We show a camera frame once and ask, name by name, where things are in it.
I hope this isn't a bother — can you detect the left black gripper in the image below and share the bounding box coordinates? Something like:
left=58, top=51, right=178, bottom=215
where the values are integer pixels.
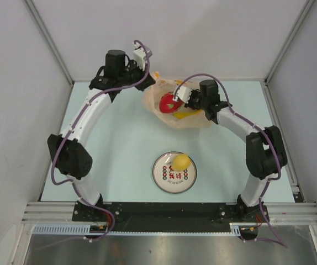
left=118, top=60, right=155, bottom=92

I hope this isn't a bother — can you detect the yellow fake banana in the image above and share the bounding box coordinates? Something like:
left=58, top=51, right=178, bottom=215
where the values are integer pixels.
left=173, top=110, right=202, bottom=119

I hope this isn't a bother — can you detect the translucent orange plastic bag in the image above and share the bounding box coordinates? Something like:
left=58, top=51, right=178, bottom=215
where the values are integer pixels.
left=142, top=72, right=212, bottom=129

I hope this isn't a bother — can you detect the red fake dragon fruit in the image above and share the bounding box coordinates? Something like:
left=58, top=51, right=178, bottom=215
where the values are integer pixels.
left=158, top=92, right=183, bottom=114

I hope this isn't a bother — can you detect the yellow fake lemon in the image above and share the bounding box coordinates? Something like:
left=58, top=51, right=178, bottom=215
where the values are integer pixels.
left=172, top=153, right=191, bottom=171

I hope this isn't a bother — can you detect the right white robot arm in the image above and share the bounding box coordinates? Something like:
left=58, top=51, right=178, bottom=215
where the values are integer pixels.
left=175, top=79, right=288, bottom=221

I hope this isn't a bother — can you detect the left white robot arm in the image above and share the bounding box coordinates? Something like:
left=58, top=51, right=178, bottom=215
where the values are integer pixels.
left=47, top=43, right=155, bottom=221

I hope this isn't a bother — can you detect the white printed round plate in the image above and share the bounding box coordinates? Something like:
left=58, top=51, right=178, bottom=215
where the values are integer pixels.
left=152, top=152, right=198, bottom=194

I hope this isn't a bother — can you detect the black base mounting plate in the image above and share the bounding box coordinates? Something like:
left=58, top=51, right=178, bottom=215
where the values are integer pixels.
left=72, top=201, right=270, bottom=231

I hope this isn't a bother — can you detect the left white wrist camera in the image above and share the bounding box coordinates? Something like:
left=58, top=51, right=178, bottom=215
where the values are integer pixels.
left=133, top=46, right=152, bottom=70

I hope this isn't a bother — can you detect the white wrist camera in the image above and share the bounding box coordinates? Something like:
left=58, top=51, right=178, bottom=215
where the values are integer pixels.
left=133, top=46, right=152, bottom=70
left=173, top=85, right=193, bottom=103

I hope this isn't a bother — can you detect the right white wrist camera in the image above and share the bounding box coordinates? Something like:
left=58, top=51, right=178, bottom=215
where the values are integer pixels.
left=173, top=85, right=193, bottom=103

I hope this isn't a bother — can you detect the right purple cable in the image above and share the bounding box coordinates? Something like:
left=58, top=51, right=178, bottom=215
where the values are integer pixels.
left=172, top=73, right=288, bottom=248

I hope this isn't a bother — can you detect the purple cable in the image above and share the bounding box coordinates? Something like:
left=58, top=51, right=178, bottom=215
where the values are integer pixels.
left=36, top=39, right=151, bottom=249
left=172, top=73, right=288, bottom=248

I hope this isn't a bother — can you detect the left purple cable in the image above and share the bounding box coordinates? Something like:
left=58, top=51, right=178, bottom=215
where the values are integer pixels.
left=36, top=39, right=151, bottom=249

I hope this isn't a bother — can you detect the left aluminium corner post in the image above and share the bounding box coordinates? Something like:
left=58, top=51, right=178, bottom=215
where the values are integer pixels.
left=22, top=0, right=75, bottom=87

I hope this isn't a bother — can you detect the aluminium corner post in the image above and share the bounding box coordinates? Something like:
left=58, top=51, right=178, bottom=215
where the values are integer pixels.
left=264, top=0, right=316, bottom=85
left=22, top=0, right=75, bottom=87

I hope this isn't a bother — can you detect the white slotted cable duct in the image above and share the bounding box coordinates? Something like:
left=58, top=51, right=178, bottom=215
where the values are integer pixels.
left=33, top=224, right=241, bottom=236

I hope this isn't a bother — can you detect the right aluminium corner post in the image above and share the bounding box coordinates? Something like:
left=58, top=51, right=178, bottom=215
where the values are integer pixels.
left=264, top=0, right=316, bottom=85

